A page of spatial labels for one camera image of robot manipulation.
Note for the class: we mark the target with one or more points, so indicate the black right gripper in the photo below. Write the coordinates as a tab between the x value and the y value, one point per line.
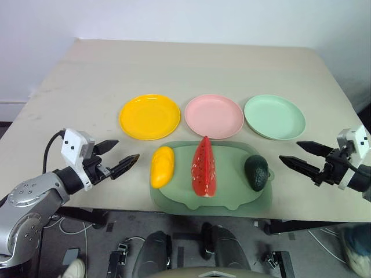
334	168

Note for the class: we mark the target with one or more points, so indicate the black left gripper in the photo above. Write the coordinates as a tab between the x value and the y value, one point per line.
95	171

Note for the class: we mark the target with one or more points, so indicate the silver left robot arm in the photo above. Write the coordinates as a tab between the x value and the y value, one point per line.
29	197

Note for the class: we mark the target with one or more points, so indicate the yellow plate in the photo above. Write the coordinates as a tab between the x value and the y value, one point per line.
149	117

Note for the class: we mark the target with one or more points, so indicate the green plate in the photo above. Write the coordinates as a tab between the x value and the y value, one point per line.
274	116

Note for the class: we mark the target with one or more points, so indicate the pink plate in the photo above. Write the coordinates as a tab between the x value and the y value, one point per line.
214	116

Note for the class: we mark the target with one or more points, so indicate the yellow mango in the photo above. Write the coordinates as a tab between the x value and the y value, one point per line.
162	168

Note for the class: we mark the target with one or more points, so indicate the dark green avocado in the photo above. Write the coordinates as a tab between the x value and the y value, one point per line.
256	173

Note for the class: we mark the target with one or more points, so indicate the translucent green tray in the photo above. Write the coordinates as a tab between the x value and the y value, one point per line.
232	191

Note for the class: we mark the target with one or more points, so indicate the red watermelon slice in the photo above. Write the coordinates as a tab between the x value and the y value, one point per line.
203	171

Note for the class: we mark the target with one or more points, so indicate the blue and white shoe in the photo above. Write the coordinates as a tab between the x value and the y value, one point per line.
358	249

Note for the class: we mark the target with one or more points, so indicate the black floor stand foot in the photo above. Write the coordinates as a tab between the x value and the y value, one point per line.
117	260
279	263

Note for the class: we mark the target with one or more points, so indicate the dark rounded robot leg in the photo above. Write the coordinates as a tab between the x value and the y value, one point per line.
152	255
227	249

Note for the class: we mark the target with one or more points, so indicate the grey robot torso edge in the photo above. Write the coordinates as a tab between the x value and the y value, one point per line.
203	273

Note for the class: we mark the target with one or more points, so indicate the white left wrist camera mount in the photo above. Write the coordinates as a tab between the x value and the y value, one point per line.
72	144

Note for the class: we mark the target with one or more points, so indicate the black table frame bar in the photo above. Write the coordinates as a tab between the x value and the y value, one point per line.
313	226
84	215

